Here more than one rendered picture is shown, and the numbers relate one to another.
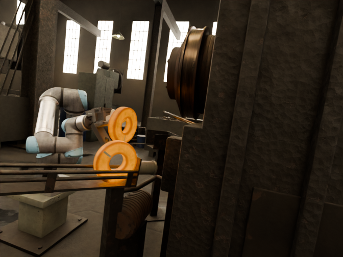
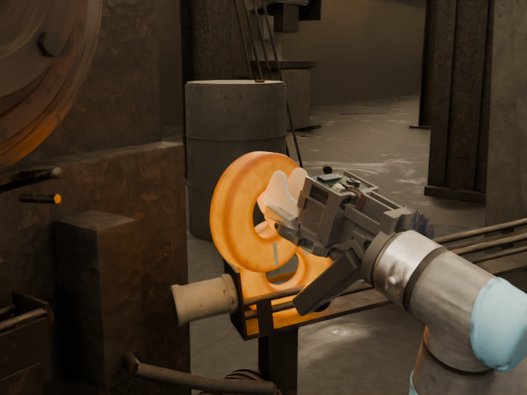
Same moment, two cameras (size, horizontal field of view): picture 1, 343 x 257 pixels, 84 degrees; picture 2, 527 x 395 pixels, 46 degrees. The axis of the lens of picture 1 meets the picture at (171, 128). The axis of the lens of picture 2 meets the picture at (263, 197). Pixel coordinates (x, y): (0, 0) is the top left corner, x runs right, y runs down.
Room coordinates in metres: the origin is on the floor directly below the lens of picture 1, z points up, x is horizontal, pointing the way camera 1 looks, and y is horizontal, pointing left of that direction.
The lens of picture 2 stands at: (1.51, 0.49, 1.02)
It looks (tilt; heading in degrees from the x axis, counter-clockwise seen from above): 13 degrees down; 202
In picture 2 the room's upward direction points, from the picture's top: straight up
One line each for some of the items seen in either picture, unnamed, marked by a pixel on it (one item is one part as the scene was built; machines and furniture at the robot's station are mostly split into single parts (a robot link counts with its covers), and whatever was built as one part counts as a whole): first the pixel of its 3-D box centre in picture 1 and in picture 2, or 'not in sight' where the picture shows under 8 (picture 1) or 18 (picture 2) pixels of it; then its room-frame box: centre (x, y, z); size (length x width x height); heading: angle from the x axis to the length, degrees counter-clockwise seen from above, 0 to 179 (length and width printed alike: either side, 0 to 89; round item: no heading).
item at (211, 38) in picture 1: (210, 76); not in sight; (1.04, -0.17, 1.11); 0.47 x 0.10 x 0.47; 166
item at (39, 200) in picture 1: (45, 189); not in sight; (1.24, 0.79, 0.28); 0.32 x 0.32 x 0.04; 75
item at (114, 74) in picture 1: (106, 92); not in sight; (8.67, 3.07, 1.36); 1.37 x 1.17 x 2.71; 66
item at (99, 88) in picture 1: (95, 107); not in sight; (4.54, 1.85, 0.75); 0.70 x 0.48 x 1.50; 166
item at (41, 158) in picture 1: (48, 157); not in sight; (1.23, 0.78, 0.50); 0.13 x 0.12 x 0.14; 119
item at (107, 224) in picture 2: (176, 164); (99, 297); (0.83, -0.04, 0.68); 0.11 x 0.08 x 0.24; 76
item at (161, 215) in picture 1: (157, 173); not in sight; (1.61, 0.07, 0.36); 0.26 x 0.20 x 0.72; 21
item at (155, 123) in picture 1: (175, 136); not in sight; (3.89, -0.10, 0.39); 1.03 x 0.83 x 0.79; 80
